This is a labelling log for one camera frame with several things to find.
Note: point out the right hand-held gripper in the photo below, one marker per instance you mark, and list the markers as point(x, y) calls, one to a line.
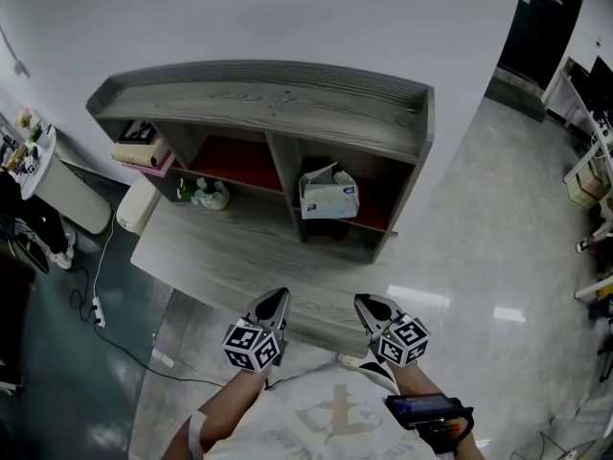
point(404, 340)

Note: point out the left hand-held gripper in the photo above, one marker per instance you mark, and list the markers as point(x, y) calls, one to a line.
point(249, 345)

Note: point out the white plastic-wrapped tissues pack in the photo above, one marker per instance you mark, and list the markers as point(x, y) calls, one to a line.
point(330, 199)

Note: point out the grey wooden shelf unit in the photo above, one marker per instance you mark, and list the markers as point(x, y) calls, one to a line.
point(263, 103)

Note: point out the person's right forearm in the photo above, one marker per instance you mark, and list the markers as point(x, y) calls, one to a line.
point(412, 381)

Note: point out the person's left forearm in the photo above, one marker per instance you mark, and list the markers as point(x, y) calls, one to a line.
point(225, 405)

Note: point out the grey wooden desk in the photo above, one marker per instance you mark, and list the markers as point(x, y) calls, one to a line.
point(230, 257)

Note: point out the white table with cardboard box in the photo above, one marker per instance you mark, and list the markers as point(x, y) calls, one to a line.
point(582, 163)

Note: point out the person's black shorts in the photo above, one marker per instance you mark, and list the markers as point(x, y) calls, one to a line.
point(378, 369)

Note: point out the person's white shoe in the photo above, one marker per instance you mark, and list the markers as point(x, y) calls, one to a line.
point(349, 360)

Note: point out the black wrist-worn device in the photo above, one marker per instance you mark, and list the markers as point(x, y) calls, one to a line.
point(421, 407)

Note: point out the person's white t-shirt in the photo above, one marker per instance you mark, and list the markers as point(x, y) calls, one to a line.
point(325, 415)

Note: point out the white pot with flowers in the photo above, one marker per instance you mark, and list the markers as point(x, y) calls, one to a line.
point(211, 199)

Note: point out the white lidded trash bin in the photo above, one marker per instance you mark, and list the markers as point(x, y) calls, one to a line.
point(136, 204)

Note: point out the pink book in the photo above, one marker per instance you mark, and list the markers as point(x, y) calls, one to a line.
point(158, 168)

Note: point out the black framed picture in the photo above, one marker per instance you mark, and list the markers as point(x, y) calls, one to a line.
point(136, 131)

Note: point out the cardboard box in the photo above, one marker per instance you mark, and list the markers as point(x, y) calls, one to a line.
point(586, 185)

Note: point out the black flat panel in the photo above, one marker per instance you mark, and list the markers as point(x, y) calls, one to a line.
point(29, 252)

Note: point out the small black-and-white patterned cube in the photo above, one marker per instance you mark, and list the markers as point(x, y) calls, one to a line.
point(31, 167)

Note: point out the pink flower bouquet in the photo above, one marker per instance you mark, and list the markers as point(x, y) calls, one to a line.
point(26, 120)

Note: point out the black monitor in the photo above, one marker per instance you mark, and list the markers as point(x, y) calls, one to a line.
point(603, 82)

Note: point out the black door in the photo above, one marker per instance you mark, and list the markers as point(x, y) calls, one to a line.
point(541, 27)

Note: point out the white round pedestal table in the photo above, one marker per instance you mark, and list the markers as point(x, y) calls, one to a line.
point(72, 194)

